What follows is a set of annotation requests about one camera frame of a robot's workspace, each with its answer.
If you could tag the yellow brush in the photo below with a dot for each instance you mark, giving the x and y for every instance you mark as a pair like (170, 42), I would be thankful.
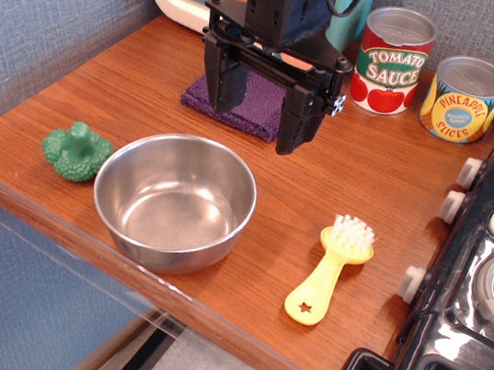
(349, 241)

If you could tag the pineapple slices can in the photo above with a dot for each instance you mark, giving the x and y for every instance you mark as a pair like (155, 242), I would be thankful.
(459, 106)

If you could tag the green toy broccoli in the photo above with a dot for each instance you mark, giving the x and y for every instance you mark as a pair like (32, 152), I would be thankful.
(76, 154)

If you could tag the purple folded cloth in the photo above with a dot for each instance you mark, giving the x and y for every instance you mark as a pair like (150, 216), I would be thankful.
(258, 114)

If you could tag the tomato sauce can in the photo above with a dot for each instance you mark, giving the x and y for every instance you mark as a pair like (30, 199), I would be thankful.
(395, 49)

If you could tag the metal pot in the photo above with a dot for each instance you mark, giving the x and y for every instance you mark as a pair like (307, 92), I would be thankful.
(175, 203)

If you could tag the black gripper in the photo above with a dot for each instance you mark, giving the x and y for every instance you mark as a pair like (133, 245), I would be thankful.
(286, 42)

